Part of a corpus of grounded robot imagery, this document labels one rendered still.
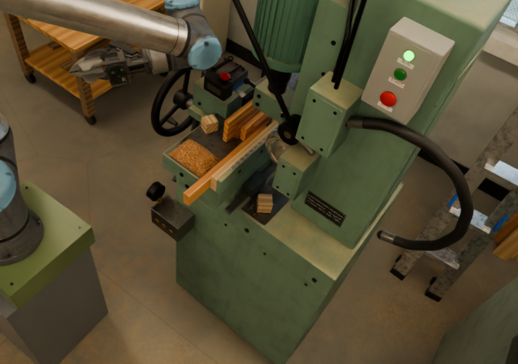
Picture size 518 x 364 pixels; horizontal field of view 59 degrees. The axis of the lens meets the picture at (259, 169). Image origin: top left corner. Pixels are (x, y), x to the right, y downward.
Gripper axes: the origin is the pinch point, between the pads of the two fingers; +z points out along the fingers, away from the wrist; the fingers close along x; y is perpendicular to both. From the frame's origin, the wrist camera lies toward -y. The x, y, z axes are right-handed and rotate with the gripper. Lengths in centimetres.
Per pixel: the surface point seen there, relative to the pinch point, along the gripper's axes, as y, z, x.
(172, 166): 23.6, -18.7, 22.1
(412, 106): 67, -59, -15
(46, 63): -127, 25, 60
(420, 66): 67, -59, -23
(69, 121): -103, 21, 83
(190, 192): 39.0, -20.7, 18.7
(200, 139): 18.2, -28.6, 19.7
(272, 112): 25, -48, 11
